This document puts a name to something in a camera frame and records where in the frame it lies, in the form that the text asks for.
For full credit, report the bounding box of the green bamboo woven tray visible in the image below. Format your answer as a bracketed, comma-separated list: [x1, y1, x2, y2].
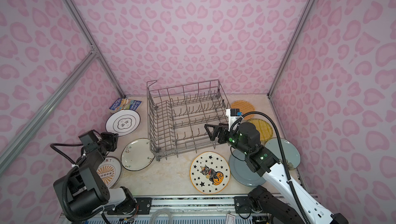
[247, 118, 274, 144]

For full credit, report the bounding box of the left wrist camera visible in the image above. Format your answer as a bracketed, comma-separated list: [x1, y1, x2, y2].
[78, 130, 99, 155]

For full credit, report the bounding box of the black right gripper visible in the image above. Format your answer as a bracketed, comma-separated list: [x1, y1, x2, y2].
[204, 123, 252, 156]

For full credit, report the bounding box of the colourful book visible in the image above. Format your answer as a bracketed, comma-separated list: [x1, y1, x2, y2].
[109, 98, 142, 113]

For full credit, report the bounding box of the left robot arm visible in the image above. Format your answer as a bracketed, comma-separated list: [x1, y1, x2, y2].
[50, 130, 138, 224]

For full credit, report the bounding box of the grey metal frame post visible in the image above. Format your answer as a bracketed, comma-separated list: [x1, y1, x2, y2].
[62, 0, 126, 98]

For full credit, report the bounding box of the white plate orange sunburst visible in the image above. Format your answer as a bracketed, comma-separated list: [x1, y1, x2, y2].
[97, 157, 122, 189]

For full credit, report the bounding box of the grey-blue plate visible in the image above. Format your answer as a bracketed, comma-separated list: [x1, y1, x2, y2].
[229, 150, 266, 187]

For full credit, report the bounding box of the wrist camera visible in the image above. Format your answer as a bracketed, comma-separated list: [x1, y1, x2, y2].
[226, 108, 242, 126]
[78, 130, 99, 155]

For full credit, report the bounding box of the cream floral plate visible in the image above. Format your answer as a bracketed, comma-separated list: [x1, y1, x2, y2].
[121, 138, 155, 171]

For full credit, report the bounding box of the pale green plate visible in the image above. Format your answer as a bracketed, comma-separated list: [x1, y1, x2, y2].
[265, 138, 301, 170]

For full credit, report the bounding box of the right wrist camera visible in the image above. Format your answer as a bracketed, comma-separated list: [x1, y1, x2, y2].
[226, 108, 242, 126]

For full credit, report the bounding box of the clear tubing loop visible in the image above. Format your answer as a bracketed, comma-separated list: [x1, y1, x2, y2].
[148, 207, 174, 224]

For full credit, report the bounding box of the orange woven round tray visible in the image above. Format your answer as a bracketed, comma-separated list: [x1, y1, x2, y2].
[231, 100, 255, 114]

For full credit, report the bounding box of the grey wire dish rack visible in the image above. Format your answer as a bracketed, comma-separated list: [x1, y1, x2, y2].
[146, 80, 230, 161]

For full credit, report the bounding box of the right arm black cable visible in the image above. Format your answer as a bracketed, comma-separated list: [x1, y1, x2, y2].
[230, 111, 313, 224]

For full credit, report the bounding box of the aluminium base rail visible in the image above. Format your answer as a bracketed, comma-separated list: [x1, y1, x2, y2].
[57, 192, 329, 224]

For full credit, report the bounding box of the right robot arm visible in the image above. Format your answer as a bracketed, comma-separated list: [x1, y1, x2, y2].
[205, 123, 348, 224]

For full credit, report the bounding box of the cat and stars plate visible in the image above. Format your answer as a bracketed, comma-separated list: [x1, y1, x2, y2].
[189, 151, 231, 195]

